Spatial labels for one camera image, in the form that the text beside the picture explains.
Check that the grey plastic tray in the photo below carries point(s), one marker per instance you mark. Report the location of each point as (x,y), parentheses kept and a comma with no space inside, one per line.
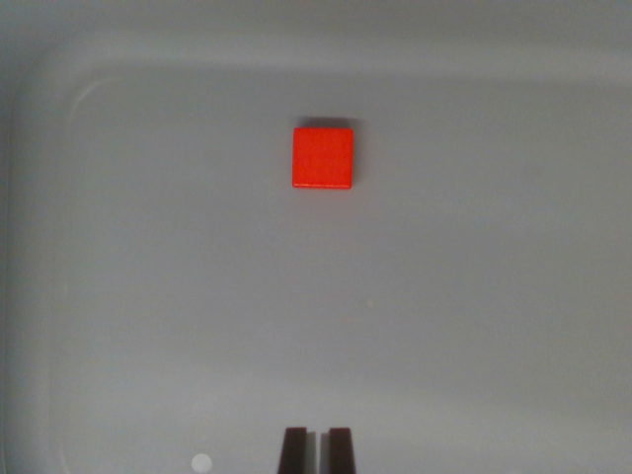
(148,247)

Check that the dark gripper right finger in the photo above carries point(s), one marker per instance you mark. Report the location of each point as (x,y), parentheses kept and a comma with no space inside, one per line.
(340,451)

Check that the red wooden block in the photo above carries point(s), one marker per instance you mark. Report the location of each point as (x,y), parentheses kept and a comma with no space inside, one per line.
(323,158)

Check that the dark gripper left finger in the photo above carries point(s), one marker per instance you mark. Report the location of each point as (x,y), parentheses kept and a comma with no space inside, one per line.
(295,451)

